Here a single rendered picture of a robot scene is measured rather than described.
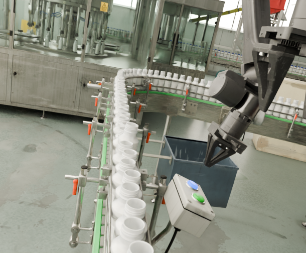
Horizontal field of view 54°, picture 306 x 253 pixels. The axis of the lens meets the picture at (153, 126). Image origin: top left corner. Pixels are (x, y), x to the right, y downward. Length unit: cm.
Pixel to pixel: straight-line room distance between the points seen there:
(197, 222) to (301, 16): 49
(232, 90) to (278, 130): 205
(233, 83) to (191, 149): 103
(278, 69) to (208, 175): 109
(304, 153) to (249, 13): 465
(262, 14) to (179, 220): 50
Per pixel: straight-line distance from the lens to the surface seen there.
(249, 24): 77
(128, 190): 63
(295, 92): 504
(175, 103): 262
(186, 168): 138
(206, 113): 263
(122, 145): 80
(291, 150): 527
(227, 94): 68
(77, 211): 84
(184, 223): 71
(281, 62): 37
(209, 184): 145
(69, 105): 439
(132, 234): 50
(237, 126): 72
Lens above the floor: 146
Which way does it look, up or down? 17 degrees down
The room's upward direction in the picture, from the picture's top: 12 degrees clockwise
